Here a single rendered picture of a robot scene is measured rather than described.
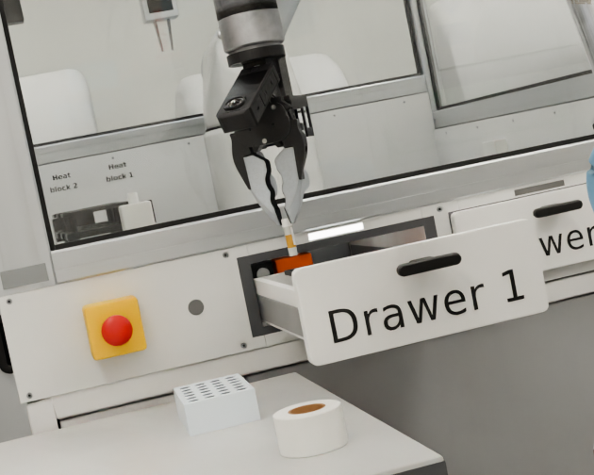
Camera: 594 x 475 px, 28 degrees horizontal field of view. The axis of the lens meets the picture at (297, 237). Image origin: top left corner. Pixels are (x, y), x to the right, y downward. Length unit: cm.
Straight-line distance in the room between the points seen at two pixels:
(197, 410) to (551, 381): 64
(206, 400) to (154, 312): 28
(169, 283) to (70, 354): 16
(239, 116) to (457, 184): 48
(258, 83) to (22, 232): 41
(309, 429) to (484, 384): 64
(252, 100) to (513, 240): 34
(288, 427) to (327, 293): 20
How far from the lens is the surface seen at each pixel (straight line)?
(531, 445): 181
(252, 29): 142
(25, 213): 161
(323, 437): 117
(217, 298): 163
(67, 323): 161
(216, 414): 138
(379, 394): 171
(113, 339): 155
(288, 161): 141
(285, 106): 141
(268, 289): 157
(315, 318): 131
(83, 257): 161
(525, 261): 139
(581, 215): 178
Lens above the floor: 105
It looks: 4 degrees down
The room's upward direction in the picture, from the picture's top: 11 degrees counter-clockwise
